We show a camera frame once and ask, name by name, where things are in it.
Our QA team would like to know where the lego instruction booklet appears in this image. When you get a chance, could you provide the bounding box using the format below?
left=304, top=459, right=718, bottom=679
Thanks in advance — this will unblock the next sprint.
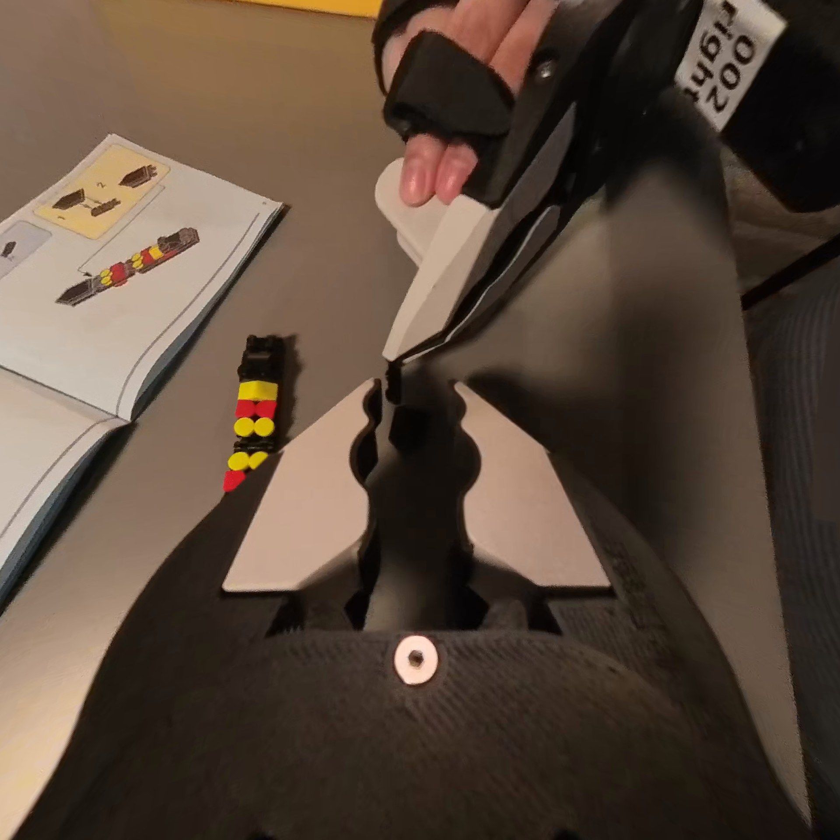
left=0, top=133, right=287, bottom=608

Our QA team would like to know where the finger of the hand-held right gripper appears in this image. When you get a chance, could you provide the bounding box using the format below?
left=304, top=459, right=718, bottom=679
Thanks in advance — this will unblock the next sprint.
left=387, top=197, right=578, bottom=370
left=382, top=194, right=509, bottom=363

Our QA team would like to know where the black red yellow lego model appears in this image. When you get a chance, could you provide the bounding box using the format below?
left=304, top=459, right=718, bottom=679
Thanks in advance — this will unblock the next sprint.
left=222, top=335, right=298, bottom=493

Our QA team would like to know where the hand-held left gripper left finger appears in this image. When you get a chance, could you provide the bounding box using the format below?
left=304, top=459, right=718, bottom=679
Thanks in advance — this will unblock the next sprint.
left=222, top=377, right=385, bottom=597

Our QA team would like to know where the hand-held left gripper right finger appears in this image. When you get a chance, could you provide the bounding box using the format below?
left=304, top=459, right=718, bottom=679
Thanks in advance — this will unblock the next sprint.
left=451, top=381, right=614, bottom=589

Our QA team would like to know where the yellow flat box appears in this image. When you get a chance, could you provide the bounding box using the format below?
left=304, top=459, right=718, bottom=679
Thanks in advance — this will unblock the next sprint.
left=249, top=0, right=385, bottom=19

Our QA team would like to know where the person's right hand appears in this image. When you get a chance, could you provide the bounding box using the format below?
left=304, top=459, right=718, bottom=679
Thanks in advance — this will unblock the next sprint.
left=387, top=0, right=559, bottom=210

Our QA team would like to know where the black bar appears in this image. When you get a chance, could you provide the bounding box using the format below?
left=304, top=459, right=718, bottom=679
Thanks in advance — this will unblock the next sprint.
left=740, top=236, right=840, bottom=311

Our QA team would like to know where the small wide black lego piece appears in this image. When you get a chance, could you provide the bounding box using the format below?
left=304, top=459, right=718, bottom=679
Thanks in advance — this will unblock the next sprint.
left=390, top=407, right=422, bottom=454

